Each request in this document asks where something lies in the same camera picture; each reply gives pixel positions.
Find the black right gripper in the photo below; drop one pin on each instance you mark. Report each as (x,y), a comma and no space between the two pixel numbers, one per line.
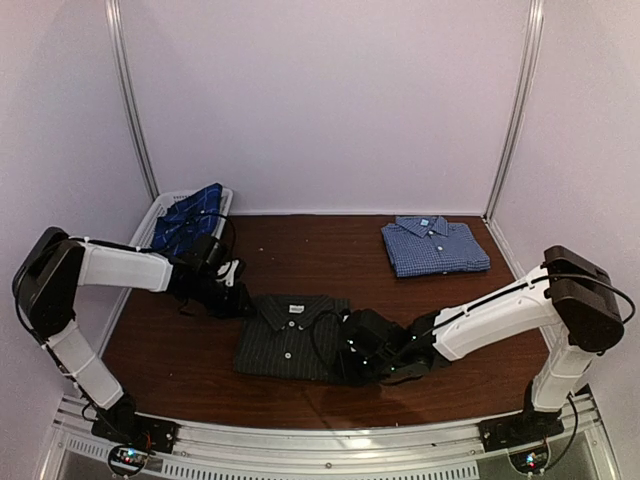
(350,370)

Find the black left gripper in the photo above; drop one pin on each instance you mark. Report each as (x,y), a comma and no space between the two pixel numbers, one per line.
(236,308)

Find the black pinstriped long sleeve shirt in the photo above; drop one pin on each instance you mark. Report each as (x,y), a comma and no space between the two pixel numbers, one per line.
(292,337)

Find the light blue checked shirt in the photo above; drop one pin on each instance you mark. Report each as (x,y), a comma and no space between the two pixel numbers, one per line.
(431,245)

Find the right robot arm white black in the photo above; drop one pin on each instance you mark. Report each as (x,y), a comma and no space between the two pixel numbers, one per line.
(565,291)

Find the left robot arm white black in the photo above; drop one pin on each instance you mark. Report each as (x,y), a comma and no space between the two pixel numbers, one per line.
(51,289)

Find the dark blue plaid shirt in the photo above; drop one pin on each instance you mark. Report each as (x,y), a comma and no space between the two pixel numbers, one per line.
(188,219)

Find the white plastic laundry basket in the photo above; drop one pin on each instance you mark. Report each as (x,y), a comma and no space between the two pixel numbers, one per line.
(144,232)

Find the left round controller board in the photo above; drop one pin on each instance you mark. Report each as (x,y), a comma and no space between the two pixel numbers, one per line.
(126,461)

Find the round controller board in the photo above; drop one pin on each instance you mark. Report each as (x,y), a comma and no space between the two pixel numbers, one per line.
(126,461)
(531,461)

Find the right round controller board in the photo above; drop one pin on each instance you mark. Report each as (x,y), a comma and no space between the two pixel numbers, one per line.
(531,461)

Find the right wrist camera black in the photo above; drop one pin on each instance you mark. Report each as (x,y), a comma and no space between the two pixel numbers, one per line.
(371,335)

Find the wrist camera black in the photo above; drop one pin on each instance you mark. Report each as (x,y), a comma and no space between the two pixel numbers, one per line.
(211,259)
(371,335)

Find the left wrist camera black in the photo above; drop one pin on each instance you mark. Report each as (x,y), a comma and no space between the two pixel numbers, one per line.
(211,259)

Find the aluminium front rail base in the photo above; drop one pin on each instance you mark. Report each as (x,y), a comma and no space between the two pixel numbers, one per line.
(450,450)

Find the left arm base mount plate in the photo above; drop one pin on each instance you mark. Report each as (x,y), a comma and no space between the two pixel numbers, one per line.
(140,431)

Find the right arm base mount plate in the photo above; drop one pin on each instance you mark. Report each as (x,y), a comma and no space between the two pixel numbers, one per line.
(518,429)

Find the left aluminium frame post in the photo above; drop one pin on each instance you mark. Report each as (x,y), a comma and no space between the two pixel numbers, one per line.
(123,73)

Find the aluminium frame post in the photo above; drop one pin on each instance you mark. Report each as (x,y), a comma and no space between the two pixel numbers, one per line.
(528,65)
(123,73)

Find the right aluminium frame post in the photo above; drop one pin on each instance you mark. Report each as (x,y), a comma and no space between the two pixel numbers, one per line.
(528,65)

